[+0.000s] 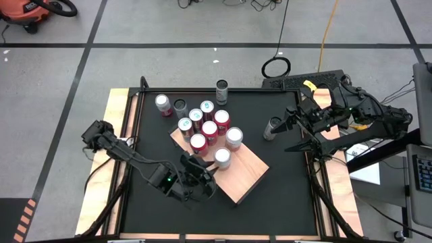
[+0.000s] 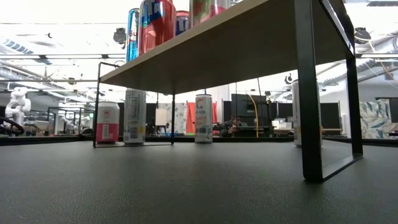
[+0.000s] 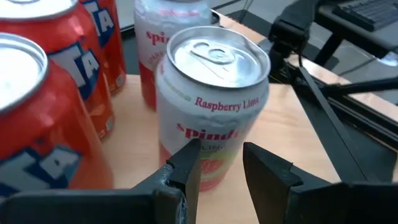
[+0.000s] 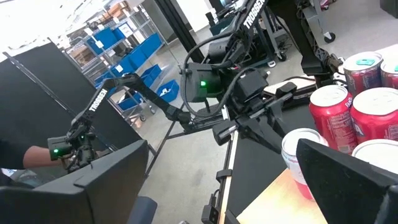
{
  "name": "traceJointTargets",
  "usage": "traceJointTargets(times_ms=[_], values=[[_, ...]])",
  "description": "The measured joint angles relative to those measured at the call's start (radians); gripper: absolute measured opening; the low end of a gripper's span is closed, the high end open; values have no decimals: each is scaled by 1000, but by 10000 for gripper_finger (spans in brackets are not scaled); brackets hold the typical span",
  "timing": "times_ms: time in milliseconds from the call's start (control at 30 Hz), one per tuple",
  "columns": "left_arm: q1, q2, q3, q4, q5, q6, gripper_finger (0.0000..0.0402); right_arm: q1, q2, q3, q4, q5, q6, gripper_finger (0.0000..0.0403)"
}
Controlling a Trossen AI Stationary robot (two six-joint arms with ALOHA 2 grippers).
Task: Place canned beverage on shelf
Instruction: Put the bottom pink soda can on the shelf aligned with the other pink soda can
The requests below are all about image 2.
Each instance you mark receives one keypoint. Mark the red Fanta can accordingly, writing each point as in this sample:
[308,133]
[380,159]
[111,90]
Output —
[182,21]

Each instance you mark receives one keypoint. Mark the pink and white can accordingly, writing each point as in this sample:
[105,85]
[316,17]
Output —
[206,11]
[107,124]

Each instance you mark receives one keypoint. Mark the red soda can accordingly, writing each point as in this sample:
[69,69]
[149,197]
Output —
[157,26]

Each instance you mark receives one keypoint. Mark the tall silver can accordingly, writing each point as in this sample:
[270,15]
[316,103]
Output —
[294,124]

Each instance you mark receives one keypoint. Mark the silver blue slim can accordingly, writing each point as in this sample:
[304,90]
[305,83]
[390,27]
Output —
[133,34]

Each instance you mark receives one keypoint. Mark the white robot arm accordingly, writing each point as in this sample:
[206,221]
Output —
[18,102]

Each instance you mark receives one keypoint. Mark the red banner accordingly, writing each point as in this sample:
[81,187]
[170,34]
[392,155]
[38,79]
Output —
[190,118]

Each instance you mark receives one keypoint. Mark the white Celsius can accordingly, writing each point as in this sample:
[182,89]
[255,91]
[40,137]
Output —
[203,124]

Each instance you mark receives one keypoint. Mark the leaf patterned panel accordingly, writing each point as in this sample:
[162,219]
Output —
[179,115]
[373,121]

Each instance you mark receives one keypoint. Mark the person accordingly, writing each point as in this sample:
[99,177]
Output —
[228,127]

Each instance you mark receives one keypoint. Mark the small white board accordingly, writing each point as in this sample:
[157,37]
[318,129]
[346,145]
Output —
[160,116]

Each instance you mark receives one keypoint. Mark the black equipment cabinet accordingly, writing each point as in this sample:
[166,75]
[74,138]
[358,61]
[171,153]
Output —
[245,107]

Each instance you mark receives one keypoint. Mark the black partition panel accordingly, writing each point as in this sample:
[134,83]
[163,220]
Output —
[150,113]

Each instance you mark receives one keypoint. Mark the silver can with dark top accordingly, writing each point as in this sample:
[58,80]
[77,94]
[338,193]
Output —
[134,118]

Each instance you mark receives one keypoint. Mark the white boxes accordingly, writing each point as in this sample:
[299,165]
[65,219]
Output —
[281,124]

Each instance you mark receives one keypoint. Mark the black ceiling hook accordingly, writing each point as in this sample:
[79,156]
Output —
[288,79]

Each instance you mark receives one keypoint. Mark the black overhead fixture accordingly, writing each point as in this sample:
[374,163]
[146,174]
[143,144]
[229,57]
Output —
[362,35]
[119,35]

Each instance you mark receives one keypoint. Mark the white distant robot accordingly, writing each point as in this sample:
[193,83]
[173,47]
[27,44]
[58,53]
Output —
[70,123]

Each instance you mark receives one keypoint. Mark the black monitor screen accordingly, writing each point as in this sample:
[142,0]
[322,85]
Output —
[330,115]

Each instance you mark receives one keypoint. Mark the black curved tube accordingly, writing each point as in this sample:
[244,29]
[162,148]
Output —
[12,124]

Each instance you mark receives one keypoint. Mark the wooden shelf with black frame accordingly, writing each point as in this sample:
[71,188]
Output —
[248,46]

